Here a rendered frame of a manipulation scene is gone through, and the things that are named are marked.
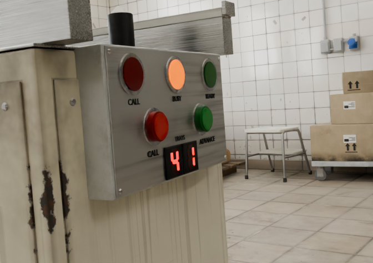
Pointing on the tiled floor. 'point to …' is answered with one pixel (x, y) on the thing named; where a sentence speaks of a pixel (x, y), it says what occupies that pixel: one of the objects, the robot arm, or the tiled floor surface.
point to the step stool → (276, 148)
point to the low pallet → (230, 167)
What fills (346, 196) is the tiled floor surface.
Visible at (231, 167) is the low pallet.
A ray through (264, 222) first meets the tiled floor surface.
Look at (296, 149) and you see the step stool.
